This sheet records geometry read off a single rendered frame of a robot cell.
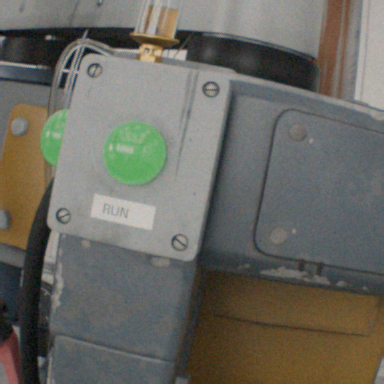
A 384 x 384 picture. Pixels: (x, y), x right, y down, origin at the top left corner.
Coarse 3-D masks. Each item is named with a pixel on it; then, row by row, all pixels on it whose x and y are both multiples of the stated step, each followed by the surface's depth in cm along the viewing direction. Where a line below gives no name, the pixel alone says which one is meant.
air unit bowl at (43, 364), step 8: (40, 328) 86; (40, 336) 86; (48, 336) 86; (40, 344) 86; (48, 344) 86; (40, 352) 86; (48, 352) 86; (40, 360) 86; (40, 368) 86; (40, 376) 86
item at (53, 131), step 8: (56, 112) 61; (64, 112) 61; (48, 120) 61; (56, 120) 61; (64, 120) 60; (48, 128) 61; (56, 128) 60; (64, 128) 60; (48, 136) 60; (56, 136) 60; (48, 144) 60; (56, 144) 60; (48, 152) 61; (56, 152) 60; (48, 160) 61; (56, 160) 61
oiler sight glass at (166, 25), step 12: (144, 0) 67; (156, 0) 66; (168, 0) 66; (180, 0) 66; (144, 12) 66; (156, 12) 66; (168, 12) 66; (180, 12) 67; (144, 24) 66; (156, 24) 66; (168, 24) 66; (168, 36) 66
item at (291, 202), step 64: (192, 64) 69; (256, 128) 64; (320, 128) 64; (256, 192) 64; (320, 192) 64; (64, 256) 64; (128, 256) 64; (256, 256) 64; (320, 256) 64; (64, 320) 64; (128, 320) 64; (192, 320) 85
